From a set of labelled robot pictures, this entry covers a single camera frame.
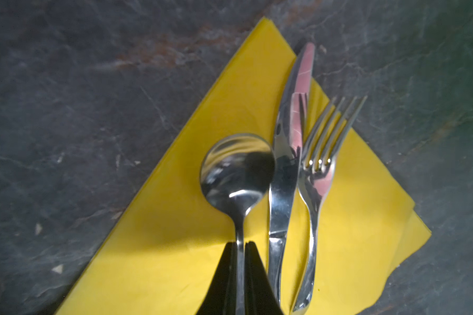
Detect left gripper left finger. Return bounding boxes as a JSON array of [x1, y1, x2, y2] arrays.
[[197, 242, 237, 315]]

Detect silver fork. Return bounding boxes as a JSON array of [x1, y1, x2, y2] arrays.
[[290, 96, 368, 314]]

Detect silver spoon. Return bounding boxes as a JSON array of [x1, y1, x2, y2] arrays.
[[200, 133, 275, 314]]

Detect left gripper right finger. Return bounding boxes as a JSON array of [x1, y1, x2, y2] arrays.
[[244, 241, 283, 315]]

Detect yellow paper napkin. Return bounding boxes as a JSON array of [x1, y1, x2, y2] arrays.
[[58, 18, 431, 314]]

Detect silver knife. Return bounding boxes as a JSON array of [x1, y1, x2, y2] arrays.
[[268, 42, 315, 303]]

